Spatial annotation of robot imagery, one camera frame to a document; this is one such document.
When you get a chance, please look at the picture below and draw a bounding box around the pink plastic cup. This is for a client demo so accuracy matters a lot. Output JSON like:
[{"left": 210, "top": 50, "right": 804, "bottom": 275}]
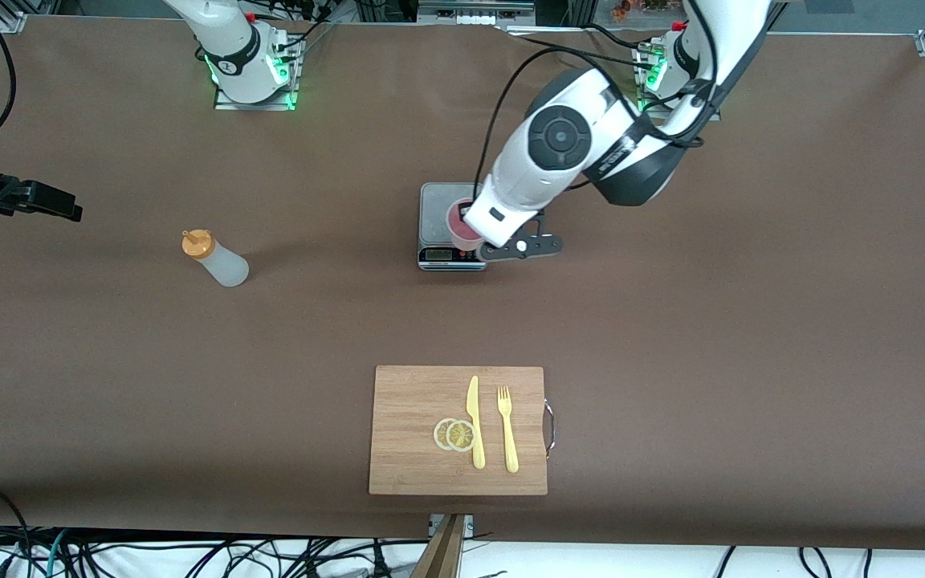
[{"left": 446, "top": 199, "right": 483, "bottom": 252}]

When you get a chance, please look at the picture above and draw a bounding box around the translucent squeeze bottle orange cap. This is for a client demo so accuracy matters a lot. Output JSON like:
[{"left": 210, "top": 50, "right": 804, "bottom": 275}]
[{"left": 181, "top": 229, "right": 251, "bottom": 288}]

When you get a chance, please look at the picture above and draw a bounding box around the silver digital kitchen scale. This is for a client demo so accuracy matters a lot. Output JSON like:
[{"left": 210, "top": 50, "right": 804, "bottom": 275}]
[{"left": 418, "top": 182, "right": 488, "bottom": 272}]

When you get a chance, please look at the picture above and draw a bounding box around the grey power strip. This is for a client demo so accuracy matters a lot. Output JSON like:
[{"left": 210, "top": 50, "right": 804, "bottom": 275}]
[{"left": 417, "top": 0, "right": 537, "bottom": 26}]

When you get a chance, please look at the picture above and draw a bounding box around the paper table cover sheet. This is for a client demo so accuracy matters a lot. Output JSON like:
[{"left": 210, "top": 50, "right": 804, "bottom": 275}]
[{"left": 0, "top": 14, "right": 925, "bottom": 553}]

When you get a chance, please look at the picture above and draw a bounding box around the yellow plastic knife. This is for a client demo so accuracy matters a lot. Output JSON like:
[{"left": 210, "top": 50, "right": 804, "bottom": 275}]
[{"left": 467, "top": 376, "right": 486, "bottom": 470}]

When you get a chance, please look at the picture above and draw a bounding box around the wooden cutting board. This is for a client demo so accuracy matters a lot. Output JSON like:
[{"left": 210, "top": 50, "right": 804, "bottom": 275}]
[{"left": 369, "top": 365, "right": 548, "bottom": 496}]

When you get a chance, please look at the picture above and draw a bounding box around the yellow plastic fork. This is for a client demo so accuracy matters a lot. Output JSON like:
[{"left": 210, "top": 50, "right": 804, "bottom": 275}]
[{"left": 497, "top": 386, "right": 520, "bottom": 473}]

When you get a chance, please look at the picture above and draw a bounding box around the wooden beam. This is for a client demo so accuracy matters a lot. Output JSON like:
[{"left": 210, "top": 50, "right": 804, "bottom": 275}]
[{"left": 410, "top": 514, "right": 467, "bottom": 578}]

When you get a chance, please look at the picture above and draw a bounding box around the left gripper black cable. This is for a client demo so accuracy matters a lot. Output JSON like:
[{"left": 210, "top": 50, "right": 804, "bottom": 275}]
[{"left": 475, "top": 0, "right": 724, "bottom": 192}]

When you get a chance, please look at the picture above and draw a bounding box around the black base cable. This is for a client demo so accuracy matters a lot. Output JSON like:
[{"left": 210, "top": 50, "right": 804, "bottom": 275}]
[{"left": 503, "top": 22, "right": 660, "bottom": 73}]

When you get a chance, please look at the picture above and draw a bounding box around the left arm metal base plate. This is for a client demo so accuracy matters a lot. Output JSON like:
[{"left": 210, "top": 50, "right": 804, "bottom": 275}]
[{"left": 635, "top": 40, "right": 672, "bottom": 121}]

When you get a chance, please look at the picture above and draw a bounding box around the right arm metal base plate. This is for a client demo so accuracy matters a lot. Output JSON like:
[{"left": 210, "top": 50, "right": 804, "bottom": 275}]
[{"left": 214, "top": 32, "right": 303, "bottom": 112}]

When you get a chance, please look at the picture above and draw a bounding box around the green cable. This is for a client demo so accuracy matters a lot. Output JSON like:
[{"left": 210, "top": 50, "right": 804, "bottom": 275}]
[{"left": 43, "top": 528, "right": 71, "bottom": 578}]

